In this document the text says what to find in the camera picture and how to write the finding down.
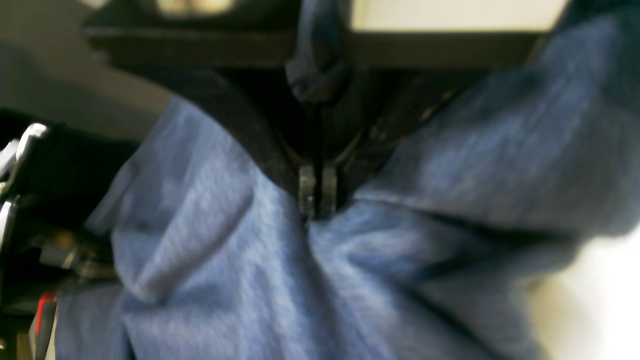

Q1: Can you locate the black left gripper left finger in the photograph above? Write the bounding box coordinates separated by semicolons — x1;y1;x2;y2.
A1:
82;0;318;219

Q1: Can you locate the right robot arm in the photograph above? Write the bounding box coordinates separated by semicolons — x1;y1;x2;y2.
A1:
1;108;138;360

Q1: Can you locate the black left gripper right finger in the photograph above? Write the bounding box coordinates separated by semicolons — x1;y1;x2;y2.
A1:
318;29;549;219

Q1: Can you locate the blue t-shirt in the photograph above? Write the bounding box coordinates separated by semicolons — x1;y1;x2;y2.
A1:
54;0;639;360

